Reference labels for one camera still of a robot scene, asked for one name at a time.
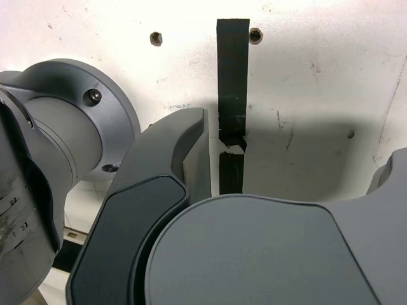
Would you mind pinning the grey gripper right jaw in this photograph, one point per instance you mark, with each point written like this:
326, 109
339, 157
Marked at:
270, 254

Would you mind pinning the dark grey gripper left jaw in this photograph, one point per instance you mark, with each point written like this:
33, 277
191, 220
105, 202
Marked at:
133, 206

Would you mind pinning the black tape strip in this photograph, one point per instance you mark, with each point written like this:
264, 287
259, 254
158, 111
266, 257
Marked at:
232, 79

